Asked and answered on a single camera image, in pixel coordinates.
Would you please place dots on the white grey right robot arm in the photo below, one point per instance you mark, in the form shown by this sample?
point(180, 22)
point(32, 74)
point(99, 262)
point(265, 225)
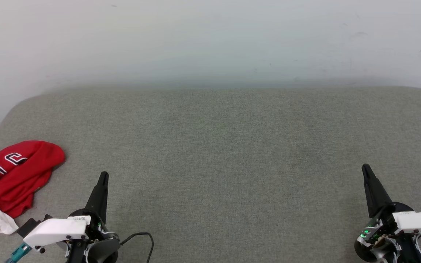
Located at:
point(408, 252)

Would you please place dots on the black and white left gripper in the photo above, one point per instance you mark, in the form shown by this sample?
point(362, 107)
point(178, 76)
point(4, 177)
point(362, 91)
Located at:
point(99, 230)

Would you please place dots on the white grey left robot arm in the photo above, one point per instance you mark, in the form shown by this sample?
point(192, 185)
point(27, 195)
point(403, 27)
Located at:
point(102, 252)

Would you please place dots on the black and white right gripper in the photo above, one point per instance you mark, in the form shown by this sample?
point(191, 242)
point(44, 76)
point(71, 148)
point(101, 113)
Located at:
point(376, 233)

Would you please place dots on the red and white jersey shirt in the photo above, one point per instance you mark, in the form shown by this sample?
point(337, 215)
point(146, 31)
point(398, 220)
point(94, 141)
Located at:
point(13, 175)

